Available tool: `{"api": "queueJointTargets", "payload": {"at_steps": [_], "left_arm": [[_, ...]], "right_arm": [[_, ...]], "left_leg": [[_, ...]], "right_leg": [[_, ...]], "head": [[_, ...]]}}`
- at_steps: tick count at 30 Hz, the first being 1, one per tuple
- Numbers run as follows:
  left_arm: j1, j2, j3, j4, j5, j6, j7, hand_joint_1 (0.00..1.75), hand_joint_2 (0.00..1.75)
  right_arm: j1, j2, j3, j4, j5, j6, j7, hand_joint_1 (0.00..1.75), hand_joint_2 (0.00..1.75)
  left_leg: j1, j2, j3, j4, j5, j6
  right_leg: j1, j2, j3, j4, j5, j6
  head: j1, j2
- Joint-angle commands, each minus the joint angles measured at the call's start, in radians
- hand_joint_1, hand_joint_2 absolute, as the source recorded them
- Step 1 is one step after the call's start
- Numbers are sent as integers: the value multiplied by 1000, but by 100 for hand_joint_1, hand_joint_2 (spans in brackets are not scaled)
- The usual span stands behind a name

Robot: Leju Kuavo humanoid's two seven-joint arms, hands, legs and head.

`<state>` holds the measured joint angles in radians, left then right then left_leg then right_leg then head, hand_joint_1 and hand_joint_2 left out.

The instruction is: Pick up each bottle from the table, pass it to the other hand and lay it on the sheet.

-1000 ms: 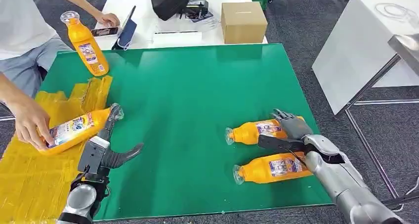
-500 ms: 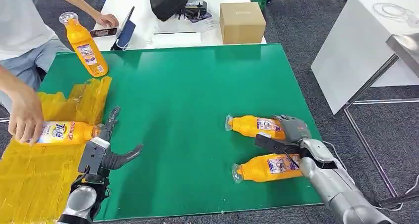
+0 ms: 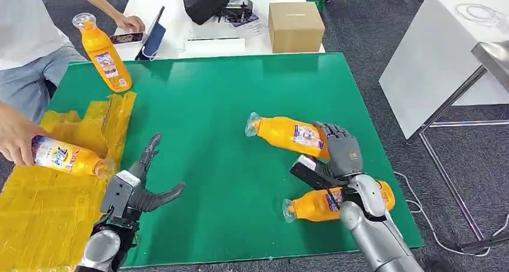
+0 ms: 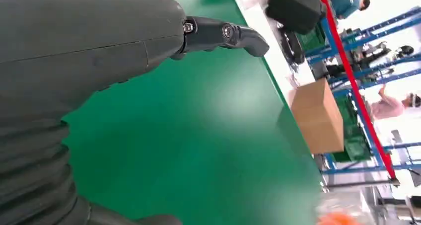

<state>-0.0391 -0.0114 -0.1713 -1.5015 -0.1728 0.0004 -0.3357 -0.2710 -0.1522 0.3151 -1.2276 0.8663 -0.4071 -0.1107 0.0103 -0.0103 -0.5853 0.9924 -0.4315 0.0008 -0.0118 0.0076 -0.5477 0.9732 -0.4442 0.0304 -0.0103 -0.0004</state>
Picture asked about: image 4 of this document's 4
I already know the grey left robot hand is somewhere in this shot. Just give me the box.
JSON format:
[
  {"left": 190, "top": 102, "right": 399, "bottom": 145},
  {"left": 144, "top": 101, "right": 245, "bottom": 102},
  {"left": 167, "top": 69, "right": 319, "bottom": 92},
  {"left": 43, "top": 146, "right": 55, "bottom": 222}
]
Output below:
[{"left": 0, "top": 0, "right": 271, "bottom": 225}]

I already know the green table mat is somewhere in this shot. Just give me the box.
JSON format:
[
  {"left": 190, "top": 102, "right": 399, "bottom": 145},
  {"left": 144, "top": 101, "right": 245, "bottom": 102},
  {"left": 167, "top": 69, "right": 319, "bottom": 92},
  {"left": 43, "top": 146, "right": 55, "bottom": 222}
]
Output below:
[{"left": 62, "top": 0, "right": 325, "bottom": 225}]

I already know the white table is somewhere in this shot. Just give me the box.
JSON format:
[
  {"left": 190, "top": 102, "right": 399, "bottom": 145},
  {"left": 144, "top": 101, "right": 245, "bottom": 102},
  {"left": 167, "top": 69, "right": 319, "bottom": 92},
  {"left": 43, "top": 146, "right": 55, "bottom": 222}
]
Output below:
[{"left": 228, "top": 0, "right": 316, "bottom": 107}]

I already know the black handheld device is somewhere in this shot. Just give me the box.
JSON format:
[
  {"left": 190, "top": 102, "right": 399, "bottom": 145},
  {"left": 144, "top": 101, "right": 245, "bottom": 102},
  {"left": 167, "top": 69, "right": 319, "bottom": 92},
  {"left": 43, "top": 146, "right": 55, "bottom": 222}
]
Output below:
[{"left": 278, "top": 27, "right": 306, "bottom": 66}]

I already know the black bag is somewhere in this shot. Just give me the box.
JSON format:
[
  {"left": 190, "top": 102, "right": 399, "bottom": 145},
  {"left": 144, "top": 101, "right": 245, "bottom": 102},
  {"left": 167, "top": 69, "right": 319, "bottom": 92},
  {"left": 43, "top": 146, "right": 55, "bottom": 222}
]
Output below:
[{"left": 265, "top": 0, "right": 323, "bottom": 36}]

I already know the green plastic crate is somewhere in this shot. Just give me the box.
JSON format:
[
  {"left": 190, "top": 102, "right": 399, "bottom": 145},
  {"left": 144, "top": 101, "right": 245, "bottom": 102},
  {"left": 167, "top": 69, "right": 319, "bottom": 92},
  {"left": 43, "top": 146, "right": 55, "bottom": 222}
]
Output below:
[
  {"left": 331, "top": 94, "right": 373, "bottom": 163},
  {"left": 296, "top": 23, "right": 327, "bottom": 52}
]

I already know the brown cardboard box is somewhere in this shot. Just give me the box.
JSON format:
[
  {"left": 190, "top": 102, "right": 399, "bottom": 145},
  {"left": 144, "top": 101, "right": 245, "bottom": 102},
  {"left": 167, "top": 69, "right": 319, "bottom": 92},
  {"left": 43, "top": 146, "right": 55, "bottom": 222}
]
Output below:
[{"left": 290, "top": 77, "right": 345, "bottom": 154}]

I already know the person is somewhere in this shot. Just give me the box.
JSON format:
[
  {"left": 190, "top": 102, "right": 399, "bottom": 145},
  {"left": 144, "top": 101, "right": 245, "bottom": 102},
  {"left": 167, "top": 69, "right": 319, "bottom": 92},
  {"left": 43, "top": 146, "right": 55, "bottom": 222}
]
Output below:
[
  {"left": 330, "top": 0, "right": 371, "bottom": 20},
  {"left": 371, "top": 84, "right": 421, "bottom": 121}
]

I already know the red pole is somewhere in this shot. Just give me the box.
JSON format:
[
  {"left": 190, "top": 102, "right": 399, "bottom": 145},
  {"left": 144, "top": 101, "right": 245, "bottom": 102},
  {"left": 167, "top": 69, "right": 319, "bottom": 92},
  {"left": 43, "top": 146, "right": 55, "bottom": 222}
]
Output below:
[{"left": 317, "top": 0, "right": 398, "bottom": 181}]

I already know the blue metal rack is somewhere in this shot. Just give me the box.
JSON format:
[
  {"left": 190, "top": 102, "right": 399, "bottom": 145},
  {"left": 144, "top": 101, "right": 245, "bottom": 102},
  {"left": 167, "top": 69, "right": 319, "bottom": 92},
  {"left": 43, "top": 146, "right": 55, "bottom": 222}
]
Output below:
[{"left": 304, "top": 6, "right": 421, "bottom": 175}]

